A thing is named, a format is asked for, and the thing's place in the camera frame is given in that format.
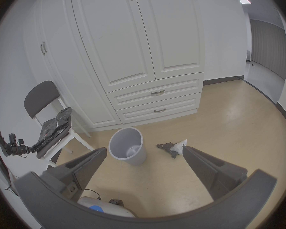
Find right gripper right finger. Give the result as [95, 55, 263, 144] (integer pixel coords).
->
[182, 145, 249, 202]

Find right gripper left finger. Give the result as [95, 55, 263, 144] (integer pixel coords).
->
[41, 147, 108, 202]

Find black plastic bag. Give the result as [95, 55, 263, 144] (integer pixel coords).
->
[33, 107, 73, 154]

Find black plastic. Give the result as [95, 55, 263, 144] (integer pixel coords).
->
[157, 142, 185, 159]

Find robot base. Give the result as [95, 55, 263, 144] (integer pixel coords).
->
[77, 196, 136, 218]

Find white trash bin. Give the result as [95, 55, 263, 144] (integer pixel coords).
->
[108, 127, 147, 166]

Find clear printed wrapper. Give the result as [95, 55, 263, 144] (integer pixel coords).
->
[170, 139, 188, 156]

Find white chair grey cushions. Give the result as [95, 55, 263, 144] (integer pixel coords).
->
[24, 81, 96, 169]

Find white wardrobe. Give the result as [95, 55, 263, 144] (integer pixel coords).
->
[23, 0, 205, 132]

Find grey curtain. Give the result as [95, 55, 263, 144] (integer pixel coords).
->
[249, 19, 286, 80]

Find black cable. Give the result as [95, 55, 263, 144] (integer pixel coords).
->
[83, 189, 102, 200]

